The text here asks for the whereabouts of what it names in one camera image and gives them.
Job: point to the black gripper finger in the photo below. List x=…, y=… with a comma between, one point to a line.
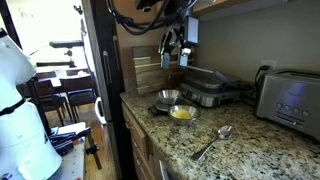
x=165, y=60
x=184, y=60

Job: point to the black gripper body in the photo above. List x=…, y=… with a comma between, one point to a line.
x=176, y=26

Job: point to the silver metal spoon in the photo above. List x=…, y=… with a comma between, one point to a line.
x=225, y=132

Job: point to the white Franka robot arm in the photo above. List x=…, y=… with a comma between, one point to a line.
x=20, y=133

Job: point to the silver bowl on scale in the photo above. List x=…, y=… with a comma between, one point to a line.
x=169, y=96

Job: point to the black kitchen scale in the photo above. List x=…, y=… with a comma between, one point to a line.
x=154, y=110

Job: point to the silver bowl with yellow powder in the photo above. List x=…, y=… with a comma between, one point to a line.
x=183, y=115

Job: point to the striped dark wooden cutting board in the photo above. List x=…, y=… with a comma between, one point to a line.
x=175, y=80

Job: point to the large dark wooden cutting board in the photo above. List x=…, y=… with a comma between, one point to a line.
x=150, y=80

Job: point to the wooden upper cabinet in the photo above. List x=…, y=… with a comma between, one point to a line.
x=206, y=5

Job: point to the stainless steel contact grill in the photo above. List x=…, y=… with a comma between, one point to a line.
x=206, y=90

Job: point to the dark tall refrigerator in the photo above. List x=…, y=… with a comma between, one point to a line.
x=100, y=83

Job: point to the wooden drawer base cabinet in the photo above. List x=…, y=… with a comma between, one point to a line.
x=133, y=130

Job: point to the black power plug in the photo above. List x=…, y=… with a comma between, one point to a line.
x=261, y=70

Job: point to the white curved object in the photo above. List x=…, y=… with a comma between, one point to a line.
x=99, y=111

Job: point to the dark wooden chair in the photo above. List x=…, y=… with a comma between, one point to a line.
x=50, y=91
x=78, y=90

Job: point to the wooden dining table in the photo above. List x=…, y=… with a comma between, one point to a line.
x=63, y=71

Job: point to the stainless steel dishwasher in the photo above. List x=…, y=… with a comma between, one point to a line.
x=165, y=170

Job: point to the stainless steel toaster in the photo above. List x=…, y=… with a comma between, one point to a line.
x=290, y=103

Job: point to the black orange bar clamp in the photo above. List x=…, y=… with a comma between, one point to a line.
x=95, y=150

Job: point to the white perforated robot table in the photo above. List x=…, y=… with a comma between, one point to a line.
x=71, y=163

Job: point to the white wall outlet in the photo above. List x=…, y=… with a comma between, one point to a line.
x=270, y=62

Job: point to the black stereo camera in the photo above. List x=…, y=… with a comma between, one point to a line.
x=66, y=43

